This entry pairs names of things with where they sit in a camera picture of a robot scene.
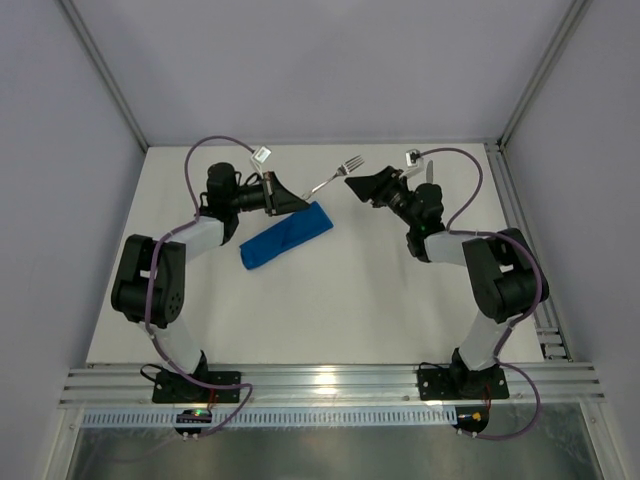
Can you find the blue cloth napkin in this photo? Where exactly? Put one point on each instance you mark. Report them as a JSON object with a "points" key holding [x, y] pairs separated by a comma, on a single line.
{"points": [[295, 230]]}

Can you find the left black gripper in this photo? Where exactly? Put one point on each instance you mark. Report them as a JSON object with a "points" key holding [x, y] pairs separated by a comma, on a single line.
{"points": [[270, 193]]}

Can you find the aluminium front rail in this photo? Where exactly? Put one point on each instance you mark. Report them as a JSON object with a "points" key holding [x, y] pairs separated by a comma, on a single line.
{"points": [[319, 385]]}

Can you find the silver table knife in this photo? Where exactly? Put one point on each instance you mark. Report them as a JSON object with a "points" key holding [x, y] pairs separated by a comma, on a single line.
{"points": [[429, 172]]}

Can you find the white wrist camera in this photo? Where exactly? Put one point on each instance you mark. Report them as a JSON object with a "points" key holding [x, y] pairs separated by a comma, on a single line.
{"points": [[415, 163], [259, 157]]}

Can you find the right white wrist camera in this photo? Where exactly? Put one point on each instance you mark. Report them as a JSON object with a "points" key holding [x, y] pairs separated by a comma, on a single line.
{"points": [[415, 163]]}

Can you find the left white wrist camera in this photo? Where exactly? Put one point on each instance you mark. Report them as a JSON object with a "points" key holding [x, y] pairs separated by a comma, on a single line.
{"points": [[259, 157]]}

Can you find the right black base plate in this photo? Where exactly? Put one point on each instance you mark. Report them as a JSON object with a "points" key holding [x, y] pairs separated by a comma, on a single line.
{"points": [[453, 383]]}

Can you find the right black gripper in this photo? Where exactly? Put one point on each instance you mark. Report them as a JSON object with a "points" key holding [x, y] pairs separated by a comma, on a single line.
{"points": [[386, 186]]}

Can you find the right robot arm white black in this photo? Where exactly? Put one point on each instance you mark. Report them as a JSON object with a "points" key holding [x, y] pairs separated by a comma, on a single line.
{"points": [[505, 280]]}

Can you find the left aluminium frame post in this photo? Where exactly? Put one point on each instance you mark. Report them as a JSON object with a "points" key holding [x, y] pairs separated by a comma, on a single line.
{"points": [[98, 62]]}

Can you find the aluminium frame post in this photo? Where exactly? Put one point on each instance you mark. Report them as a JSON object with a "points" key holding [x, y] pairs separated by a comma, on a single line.
{"points": [[552, 53], [98, 62]]}

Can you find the left black connector box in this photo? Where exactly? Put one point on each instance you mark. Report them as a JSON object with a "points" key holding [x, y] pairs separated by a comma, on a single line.
{"points": [[192, 422]]}

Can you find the right aluminium frame post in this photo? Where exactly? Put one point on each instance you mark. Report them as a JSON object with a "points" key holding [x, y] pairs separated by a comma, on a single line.
{"points": [[552, 53]]}

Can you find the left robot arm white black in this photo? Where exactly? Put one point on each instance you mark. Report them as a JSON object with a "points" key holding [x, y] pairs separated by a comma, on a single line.
{"points": [[150, 283]]}

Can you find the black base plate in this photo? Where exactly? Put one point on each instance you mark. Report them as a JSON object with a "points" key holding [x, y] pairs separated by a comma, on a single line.
{"points": [[171, 388], [453, 383]]}

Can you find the right black connector box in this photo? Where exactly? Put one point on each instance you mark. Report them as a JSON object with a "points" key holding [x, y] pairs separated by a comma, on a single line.
{"points": [[472, 423]]}

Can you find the black connector box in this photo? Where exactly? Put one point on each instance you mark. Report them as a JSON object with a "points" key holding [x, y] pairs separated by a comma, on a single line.
{"points": [[192, 422], [472, 423]]}

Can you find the silver fork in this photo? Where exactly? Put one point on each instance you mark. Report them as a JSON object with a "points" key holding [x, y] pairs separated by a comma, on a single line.
{"points": [[345, 169]]}

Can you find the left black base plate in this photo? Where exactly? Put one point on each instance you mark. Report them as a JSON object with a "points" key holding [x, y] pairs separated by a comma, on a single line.
{"points": [[171, 388]]}

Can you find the slotted grey cable duct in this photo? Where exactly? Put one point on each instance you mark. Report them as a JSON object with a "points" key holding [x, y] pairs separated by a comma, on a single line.
{"points": [[274, 417]]}

